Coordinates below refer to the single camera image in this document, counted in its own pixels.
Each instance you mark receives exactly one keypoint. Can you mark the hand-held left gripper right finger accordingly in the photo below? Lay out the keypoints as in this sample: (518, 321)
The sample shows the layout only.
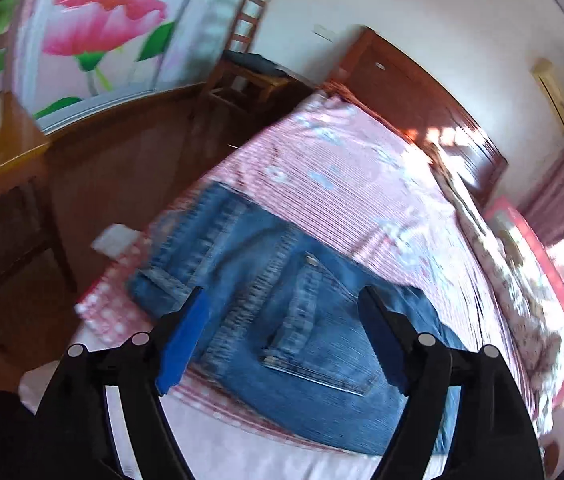
(381, 340)

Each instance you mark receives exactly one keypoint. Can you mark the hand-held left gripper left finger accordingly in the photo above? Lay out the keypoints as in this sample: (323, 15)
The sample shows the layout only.
(184, 340)

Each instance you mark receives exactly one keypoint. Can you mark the blue denim pants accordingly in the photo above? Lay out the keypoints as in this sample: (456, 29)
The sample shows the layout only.
(272, 285)

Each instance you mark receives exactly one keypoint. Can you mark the white paper sheet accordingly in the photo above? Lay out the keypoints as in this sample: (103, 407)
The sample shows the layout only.
(114, 240)

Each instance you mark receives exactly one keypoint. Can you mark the white mattress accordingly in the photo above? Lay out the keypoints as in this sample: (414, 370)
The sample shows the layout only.
(242, 450)

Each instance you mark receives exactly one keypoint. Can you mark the floral quilt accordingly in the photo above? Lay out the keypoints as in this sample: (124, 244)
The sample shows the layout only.
(521, 310)

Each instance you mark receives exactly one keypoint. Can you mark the pink striped bed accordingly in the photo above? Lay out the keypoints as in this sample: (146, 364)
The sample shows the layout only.
(351, 185)

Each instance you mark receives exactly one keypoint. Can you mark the wooden headboard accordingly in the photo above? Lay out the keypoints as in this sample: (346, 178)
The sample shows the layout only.
(411, 95)

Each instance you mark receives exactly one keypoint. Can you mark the dark chair cushion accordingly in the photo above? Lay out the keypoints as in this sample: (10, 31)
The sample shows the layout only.
(254, 63)

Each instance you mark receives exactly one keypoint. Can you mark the wooden chair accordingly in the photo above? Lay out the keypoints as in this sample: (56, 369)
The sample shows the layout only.
(249, 20)

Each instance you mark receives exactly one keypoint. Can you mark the floral wardrobe doors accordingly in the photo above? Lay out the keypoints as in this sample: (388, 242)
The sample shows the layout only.
(102, 20)

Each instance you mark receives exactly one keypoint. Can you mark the pink bed guard rail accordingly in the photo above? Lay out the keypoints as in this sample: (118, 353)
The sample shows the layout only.
(531, 232)

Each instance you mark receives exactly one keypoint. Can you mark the wall air conditioner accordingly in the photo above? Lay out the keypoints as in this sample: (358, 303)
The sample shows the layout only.
(554, 92)

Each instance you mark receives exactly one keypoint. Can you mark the white wall socket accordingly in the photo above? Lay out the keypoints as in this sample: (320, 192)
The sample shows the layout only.
(323, 33)

